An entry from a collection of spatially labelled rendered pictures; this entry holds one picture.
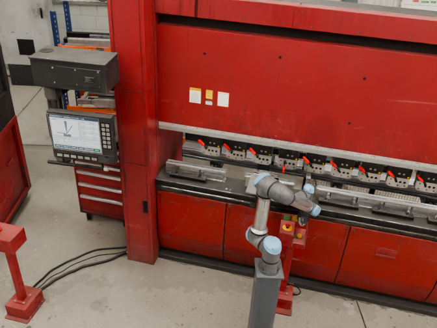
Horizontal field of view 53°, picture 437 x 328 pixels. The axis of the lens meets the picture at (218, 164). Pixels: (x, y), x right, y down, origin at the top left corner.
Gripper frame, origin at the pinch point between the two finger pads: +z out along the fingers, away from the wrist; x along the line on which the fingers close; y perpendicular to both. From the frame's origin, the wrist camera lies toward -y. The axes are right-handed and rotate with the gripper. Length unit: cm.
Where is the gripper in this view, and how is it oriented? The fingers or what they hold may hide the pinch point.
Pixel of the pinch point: (302, 225)
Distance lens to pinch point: 329.9
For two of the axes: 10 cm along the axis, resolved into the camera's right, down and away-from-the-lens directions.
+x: -9.8, -1.5, 1.5
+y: 2.1, -5.9, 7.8
